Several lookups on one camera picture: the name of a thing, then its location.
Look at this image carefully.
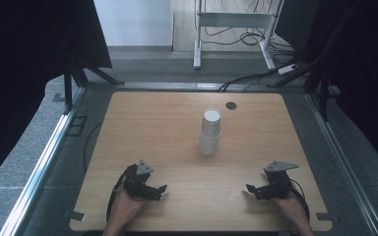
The long black floor cable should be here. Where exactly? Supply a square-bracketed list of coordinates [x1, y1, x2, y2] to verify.
[218, 58, 297, 93]

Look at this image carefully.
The person's left hand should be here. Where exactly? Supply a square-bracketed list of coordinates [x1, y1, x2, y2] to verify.
[110, 186, 150, 228]

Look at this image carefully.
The black tripod stand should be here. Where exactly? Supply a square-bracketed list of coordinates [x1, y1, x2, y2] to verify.
[267, 6, 343, 123]
[62, 62, 126, 115]

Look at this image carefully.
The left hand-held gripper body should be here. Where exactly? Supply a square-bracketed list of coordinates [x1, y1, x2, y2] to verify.
[122, 159, 162, 202]

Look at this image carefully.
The aluminium floor rail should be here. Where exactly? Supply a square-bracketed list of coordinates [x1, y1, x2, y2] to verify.
[304, 92, 378, 236]
[88, 81, 309, 93]
[0, 86, 87, 236]

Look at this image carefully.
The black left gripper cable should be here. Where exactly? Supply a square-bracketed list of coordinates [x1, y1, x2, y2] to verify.
[105, 164, 138, 224]

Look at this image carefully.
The white power strip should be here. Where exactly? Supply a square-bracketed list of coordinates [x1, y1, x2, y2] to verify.
[277, 63, 299, 76]

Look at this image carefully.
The black tape floor square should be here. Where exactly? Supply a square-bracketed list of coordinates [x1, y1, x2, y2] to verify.
[66, 115, 89, 138]

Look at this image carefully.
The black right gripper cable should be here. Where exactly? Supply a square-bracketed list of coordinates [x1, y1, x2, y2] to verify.
[289, 178, 311, 221]

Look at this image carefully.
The person's right hand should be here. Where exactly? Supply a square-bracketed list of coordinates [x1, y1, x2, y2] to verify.
[273, 192, 309, 228]

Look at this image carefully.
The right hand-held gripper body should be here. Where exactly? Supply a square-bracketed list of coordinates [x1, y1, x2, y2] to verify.
[261, 160, 299, 200]

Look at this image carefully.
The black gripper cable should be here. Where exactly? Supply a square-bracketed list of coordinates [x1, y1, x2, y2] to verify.
[289, 178, 311, 221]
[105, 164, 138, 224]

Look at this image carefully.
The thin black floor cable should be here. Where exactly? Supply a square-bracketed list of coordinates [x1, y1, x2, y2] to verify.
[83, 121, 103, 174]

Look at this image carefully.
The white metal stand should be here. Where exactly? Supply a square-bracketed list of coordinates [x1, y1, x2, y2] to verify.
[193, 0, 285, 71]

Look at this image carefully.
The tangle of black floor cables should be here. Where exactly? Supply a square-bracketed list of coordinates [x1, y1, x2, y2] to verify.
[203, 26, 297, 57]

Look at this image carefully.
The black curtain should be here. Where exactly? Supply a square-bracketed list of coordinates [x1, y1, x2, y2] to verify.
[275, 0, 378, 181]
[0, 0, 113, 195]

